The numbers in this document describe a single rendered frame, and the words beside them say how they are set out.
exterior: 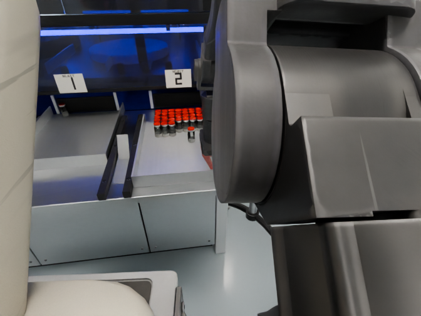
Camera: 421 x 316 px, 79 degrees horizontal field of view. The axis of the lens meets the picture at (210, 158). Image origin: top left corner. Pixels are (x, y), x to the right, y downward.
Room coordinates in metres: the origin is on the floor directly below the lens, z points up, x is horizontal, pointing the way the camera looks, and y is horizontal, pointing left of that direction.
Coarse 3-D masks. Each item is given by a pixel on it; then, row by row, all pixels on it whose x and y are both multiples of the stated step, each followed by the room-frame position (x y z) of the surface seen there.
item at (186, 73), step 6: (168, 72) 0.83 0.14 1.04; (174, 72) 0.83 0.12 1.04; (180, 72) 0.84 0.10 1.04; (186, 72) 0.84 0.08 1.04; (168, 78) 0.83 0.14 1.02; (174, 78) 0.83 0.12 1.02; (186, 78) 0.84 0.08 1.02; (168, 84) 0.83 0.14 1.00; (174, 84) 0.83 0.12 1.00; (186, 84) 0.84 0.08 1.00
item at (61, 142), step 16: (48, 112) 0.82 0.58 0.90; (96, 112) 0.87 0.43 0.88; (112, 112) 0.87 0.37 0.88; (48, 128) 0.75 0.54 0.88; (64, 128) 0.75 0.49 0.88; (80, 128) 0.75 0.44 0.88; (96, 128) 0.75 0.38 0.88; (112, 128) 0.75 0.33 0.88; (48, 144) 0.65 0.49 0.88; (64, 144) 0.65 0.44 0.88; (80, 144) 0.65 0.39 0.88; (96, 144) 0.65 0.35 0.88; (112, 144) 0.63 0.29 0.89; (48, 160) 0.53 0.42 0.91; (64, 160) 0.54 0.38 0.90; (80, 160) 0.54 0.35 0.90; (96, 160) 0.55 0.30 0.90
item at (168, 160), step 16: (144, 128) 0.74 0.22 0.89; (144, 144) 0.65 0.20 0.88; (160, 144) 0.65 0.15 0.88; (176, 144) 0.65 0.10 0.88; (192, 144) 0.65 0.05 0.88; (144, 160) 0.57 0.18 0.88; (160, 160) 0.57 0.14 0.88; (176, 160) 0.57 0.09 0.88; (192, 160) 0.57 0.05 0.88; (144, 176) 0.46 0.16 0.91; (160, 176) 0.47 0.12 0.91; (176, 176) 0.47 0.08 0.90; (192, 176) 0.48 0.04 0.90; (208, 176) 0.48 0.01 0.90
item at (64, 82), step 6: (60, 78) 0.79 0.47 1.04; (66, 78) 0.79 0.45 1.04; (78, 78) 0.79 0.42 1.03; (60, 84) 0.79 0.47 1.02; (66, 84) 0.79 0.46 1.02; (72, 84) 0.79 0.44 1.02; (78, 84) 0.79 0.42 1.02; (84, 84) 0.80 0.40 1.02; (60, 90) 0.78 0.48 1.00; (66, 90) 0.79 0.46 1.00; (72, 90) 0.79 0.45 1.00; (78, 90) 0.79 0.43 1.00; (84, 90) 0.79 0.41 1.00
